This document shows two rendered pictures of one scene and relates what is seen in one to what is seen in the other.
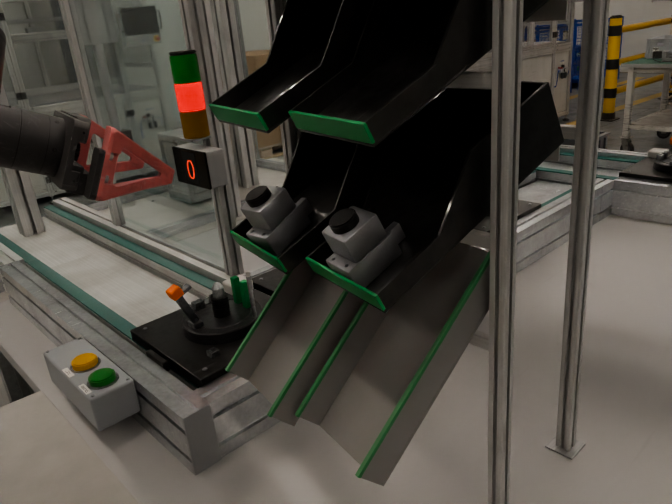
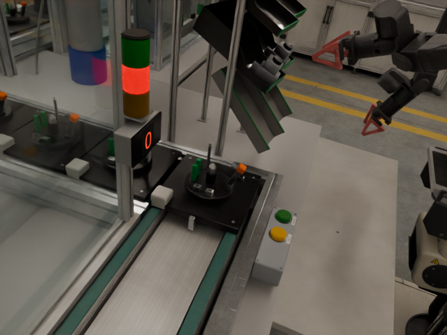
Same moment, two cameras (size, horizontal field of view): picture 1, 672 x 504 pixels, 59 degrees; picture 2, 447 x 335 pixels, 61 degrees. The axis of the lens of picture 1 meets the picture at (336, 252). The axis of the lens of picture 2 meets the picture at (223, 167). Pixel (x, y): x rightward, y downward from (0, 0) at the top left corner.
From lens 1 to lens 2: 1.63 m
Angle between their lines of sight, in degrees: 102
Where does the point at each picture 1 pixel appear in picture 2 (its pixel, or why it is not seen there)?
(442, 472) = (231, 141)
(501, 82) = not seen: outside the picture
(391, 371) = not seen: hidden behind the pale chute
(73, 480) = (310, 240)
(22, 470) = (322, 268)
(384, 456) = (284, 108)
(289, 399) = (277, 126)
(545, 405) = (181, 121)
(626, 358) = not seen: hidden behind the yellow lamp
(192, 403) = (273, 176)
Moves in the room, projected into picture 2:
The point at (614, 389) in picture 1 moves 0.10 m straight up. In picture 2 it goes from (164, 109) to (165, 87)
